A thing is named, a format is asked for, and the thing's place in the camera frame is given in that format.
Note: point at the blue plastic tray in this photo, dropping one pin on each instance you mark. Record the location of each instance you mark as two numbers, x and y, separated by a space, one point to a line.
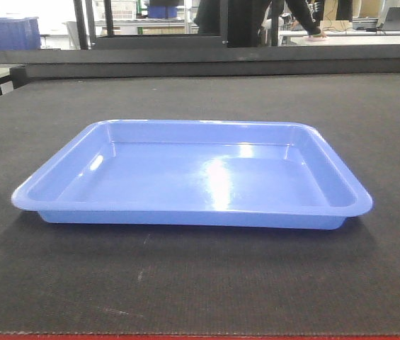
196 172

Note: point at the white work table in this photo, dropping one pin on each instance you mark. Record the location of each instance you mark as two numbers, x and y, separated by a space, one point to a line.
348 38

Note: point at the blue storage crate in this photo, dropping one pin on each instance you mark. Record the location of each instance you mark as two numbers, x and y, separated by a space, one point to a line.
19 34

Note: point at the black woven table mat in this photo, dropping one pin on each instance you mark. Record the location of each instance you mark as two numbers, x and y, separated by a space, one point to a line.
204 280

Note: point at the person in black clothing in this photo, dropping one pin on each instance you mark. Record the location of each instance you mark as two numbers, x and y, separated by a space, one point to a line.
245 19

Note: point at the black metal frame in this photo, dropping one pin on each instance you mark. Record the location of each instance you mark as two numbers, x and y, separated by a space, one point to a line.
150 25

